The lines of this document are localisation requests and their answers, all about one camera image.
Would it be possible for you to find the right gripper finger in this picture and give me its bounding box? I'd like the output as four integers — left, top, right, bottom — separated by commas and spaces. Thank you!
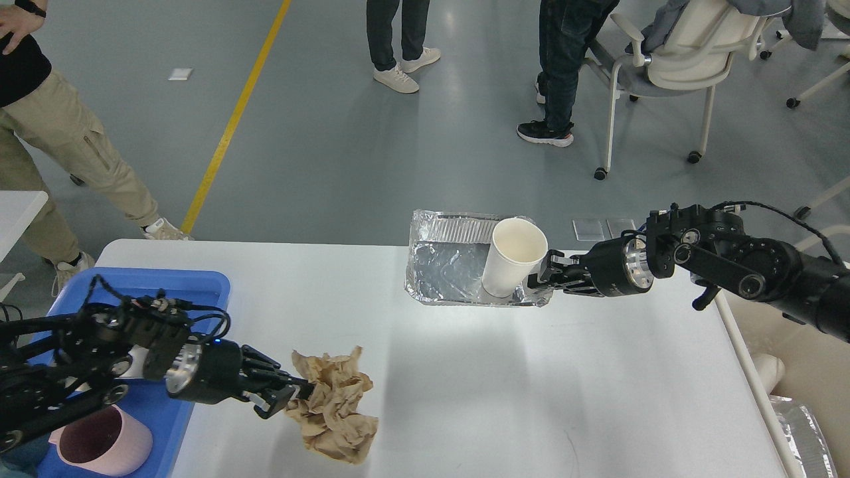
545, 249, 590, 276
528, 272, 595, 296

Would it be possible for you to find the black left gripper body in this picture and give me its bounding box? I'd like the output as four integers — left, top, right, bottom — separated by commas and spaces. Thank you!
166, 339, 243, 404

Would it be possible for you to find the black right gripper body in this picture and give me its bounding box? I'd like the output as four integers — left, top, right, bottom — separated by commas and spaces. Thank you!
583, 235, 655, 297

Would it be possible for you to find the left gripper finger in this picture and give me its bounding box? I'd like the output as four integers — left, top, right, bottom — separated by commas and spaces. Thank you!
240, 345, 315, 399
239, 385, 298, 420

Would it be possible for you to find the white paper cup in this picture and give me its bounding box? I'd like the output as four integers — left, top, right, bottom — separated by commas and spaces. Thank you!
481, 217, 549, 297

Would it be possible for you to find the brown paper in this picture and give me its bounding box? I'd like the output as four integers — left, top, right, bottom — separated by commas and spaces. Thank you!
285, 346, 379, 465

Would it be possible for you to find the aluminium foil tray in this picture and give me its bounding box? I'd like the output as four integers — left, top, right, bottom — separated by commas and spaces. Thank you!
406, 209, 553, 307

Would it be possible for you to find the pink plastic mug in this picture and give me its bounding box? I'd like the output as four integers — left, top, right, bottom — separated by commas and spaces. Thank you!
48, 404, 153, 476

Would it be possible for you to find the square stainless steel tray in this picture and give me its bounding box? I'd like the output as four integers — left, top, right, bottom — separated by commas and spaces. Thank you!
120, 346, 149, 379

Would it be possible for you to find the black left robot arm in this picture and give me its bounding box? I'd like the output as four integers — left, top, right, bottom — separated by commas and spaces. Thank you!
1, 275, 315, 453

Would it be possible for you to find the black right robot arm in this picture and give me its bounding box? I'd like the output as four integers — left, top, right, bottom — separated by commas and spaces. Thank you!
527, 202, 849, 341

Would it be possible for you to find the clear floor plate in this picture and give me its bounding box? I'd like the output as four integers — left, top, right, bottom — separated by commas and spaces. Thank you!
572, 218, 606, 242
605, 218, 639, 239

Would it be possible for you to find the blue plastic tray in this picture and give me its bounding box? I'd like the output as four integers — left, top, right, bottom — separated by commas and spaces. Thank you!
48, 267, 230, 477

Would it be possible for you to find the cream plastic bin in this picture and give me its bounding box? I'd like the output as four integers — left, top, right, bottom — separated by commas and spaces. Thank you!
719, 291, 849, 477

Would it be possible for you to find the white grey office chair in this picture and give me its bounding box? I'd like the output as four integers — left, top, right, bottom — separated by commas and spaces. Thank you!
588, 0, 827, 181

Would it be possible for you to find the person with black sneakers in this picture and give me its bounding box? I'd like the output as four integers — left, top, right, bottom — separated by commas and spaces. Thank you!
517, 1, 618, 147

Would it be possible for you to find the person with white sneakers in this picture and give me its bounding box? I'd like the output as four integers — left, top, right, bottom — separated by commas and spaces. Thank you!
366, 0, 442, 95

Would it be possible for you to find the white chair legs right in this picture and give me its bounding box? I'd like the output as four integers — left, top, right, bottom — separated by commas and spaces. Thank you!
760, 0, 850, 221

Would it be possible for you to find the person in khaki trousers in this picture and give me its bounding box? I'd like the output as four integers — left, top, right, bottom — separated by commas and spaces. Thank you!
0, 0, 195, 297

